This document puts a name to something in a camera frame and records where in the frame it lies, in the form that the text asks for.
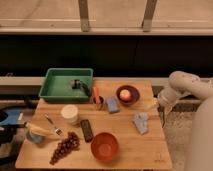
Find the black brush in tray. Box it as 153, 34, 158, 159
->
70, 79, 91, 97

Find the small dark cup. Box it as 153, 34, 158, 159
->
93, 96, 104, 110

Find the light blue cloth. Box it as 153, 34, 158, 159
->
133, 112, 148, 135

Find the green plastic tray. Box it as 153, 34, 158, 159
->
39, 68, 93, 103

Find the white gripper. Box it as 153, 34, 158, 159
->
157, 87, 181, 107

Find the yellow apple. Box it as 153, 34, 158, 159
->
120, 89, 131, 101

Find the orange carrot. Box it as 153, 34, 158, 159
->
93, 87, 101, 104

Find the white round container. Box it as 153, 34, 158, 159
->
61, 105, 78, 125

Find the blue black machine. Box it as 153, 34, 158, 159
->
0, 107, 25, 159

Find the bunch of red grapes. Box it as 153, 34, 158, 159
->
49, 132, 80, 165

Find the black remote control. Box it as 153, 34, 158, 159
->
80, 119, 93, 143

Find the blue sponge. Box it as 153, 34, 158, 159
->
106, 97, 119, 113

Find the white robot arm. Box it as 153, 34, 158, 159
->
157, 71, 213, 171

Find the red bowl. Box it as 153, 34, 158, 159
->
91, 132, 119, 162

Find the small blue bowl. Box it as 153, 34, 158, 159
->
26, 131, 44, 144

